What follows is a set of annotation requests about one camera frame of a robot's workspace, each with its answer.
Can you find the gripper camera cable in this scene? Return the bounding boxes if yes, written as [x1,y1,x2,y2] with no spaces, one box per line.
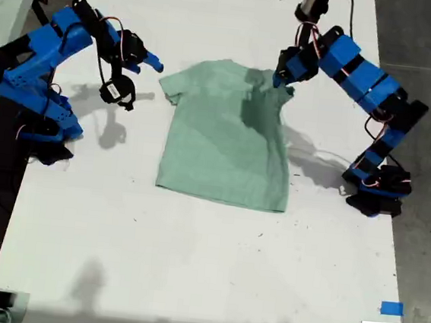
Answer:
[344,0,358,36]
[92,41,116,86]

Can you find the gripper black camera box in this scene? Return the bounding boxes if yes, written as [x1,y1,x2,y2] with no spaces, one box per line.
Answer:
[294,0,334,23]
[97,73,138,112]

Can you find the small black box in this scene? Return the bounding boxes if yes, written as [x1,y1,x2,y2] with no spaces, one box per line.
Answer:
[0,290,17,309]

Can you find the short blue tape patch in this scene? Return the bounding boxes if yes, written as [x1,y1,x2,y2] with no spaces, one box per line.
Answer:
[379,300,405,317]

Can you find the black tripod leg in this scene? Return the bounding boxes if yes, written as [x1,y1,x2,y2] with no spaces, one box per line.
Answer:
[29,0,56,28]

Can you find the gripper camera stalk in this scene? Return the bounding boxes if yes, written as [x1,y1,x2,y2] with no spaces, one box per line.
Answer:
[293,8,322,50]
[108,58,125,83]

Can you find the pale green T-shirt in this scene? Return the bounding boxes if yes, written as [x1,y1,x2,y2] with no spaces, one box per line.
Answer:
[146,52,302,215]

